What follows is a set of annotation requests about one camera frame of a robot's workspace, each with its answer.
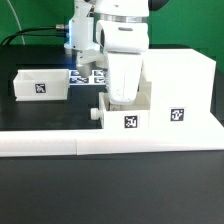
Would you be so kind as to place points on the white drawer cabinet box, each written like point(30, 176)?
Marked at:
point(179, 84)

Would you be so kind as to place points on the white L-shaped fence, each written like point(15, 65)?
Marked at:
point(207, 135)

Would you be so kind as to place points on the white drawer with knob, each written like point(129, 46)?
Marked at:
point(135, 116)

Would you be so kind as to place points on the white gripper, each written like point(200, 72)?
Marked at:
point(123, 76)

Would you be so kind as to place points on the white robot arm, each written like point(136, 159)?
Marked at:
point(112, 34)

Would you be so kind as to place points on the fiducial marker sheet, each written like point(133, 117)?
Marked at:
point(97, 77)

